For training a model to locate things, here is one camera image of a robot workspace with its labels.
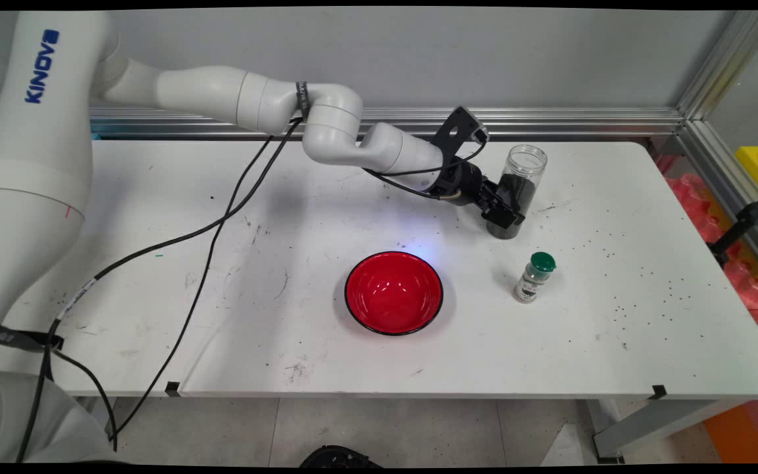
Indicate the orange floor mat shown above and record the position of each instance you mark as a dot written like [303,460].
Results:
[744,434]

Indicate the black object on floor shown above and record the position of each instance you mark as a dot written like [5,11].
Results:
[336,456]

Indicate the black tape marker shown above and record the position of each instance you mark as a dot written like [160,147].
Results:
[658,392]
[172,388]

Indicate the horizontal aluminium frame rail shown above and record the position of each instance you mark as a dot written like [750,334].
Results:
[616,122]

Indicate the side aluminium frame rail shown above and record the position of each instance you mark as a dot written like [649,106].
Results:
[728,178]

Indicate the red bowl with black rim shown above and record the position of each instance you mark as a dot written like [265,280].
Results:
[393,296]

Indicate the upright aluminium frame post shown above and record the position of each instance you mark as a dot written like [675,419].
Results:
[728,59]

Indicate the clear jar with black seeds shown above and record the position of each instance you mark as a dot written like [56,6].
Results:
[530,178]

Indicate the red plastic bag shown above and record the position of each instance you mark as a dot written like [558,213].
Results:
[695,204]

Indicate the grey table leg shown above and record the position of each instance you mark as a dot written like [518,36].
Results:
[655,421]

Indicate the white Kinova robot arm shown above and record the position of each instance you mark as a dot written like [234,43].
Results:
[24,131]

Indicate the spice shaker with green cap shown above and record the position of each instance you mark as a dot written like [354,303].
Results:
[533,280]

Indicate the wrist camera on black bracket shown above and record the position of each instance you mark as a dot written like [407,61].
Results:
[454,128]

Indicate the black stand pole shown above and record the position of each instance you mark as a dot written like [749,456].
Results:
[744,224]

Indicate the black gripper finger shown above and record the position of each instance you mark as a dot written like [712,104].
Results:
[503,212]
[499,186]

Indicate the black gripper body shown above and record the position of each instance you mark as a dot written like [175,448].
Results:
[464,184]

